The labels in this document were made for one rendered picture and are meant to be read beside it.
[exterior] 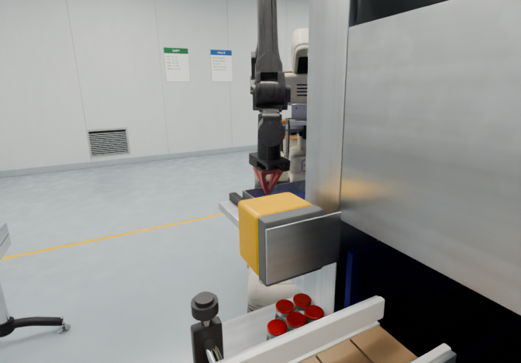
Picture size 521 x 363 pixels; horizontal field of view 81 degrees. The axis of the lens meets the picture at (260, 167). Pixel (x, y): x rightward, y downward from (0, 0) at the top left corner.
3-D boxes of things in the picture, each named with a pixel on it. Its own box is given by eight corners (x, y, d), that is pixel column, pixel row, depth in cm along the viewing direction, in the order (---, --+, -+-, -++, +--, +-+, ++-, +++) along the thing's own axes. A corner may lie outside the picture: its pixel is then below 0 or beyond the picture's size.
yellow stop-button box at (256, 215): (322, 269, 34) (325, 209, 32) (266, 288, 31) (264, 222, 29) (288, 240, 40) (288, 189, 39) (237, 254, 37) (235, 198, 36)
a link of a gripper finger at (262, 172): (260, 199, 75) (260, 164, 72) (248, 189, 81) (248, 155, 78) (284, 195, 78) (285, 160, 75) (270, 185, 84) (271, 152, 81)
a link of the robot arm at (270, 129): (289, 84, 71) (252, 84, 71) (295, 87, 60) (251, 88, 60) (288, 134, 75) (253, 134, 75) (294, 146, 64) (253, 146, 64)
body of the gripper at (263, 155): (267, 172, 70) (267, 140, 67) (248, 160, 78) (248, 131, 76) (291, 168, 73) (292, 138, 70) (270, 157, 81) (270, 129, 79)
